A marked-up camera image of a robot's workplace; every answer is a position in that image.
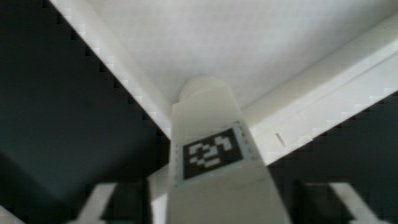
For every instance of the white desk top panel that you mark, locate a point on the white desk top panel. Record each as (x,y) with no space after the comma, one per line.
(250,40)

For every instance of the white desk leg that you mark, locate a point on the white desk leg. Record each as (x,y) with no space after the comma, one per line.
(223,191)

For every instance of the white L-shaped fixture wall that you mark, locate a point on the white L-shaped fixture wall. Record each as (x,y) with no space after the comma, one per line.
(312,104)

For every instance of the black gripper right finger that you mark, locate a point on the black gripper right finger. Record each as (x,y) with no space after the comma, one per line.
(330,204)

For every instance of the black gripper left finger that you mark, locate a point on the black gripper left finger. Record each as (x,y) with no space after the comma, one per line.
(118,204)

